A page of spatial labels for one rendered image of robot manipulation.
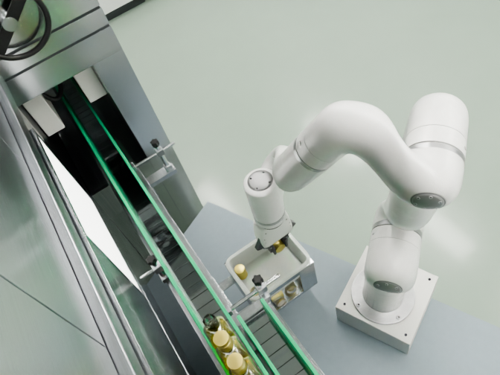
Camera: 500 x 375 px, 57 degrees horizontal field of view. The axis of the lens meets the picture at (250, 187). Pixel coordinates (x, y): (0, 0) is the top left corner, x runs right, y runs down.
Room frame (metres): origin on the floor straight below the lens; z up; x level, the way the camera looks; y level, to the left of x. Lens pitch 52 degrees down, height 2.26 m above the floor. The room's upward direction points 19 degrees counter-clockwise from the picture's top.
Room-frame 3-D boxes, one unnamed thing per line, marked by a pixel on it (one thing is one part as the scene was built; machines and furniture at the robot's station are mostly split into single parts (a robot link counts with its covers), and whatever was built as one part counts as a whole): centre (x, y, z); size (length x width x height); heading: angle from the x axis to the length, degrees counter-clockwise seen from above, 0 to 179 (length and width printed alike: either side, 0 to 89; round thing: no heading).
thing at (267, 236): (0.67, -0.02, 1.20); 0.10 x 0.07 x 0.11; 109
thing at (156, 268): (0.70, 0.35, 1.11); 0.07 x 0.04 x 0.13; 108
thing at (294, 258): (0.68, 0.02, 0.97); 0.22 x 0.17 x 0.09; 108
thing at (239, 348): (0.37, 0.16, 1.16); 0.06 x 0.06 x 0.21; 18
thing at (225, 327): (0.42, 0.18, 1.16); 0.06 x 0.06 x 0.21; 19
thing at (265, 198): (0.67, -0.03, 1.34); 0.09 x 0.08 x 0.13; 144
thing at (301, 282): (0.67, 0.05, 0.92); 0.27 x 0.17 x 0.15; 108
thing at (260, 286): (0.54, 0.08, 1.12); 0.17 x 0.03 x 0.12; 108
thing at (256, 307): (0.53, 0.10, 1.02); 0.09 x 0.04 x 0.07; 108
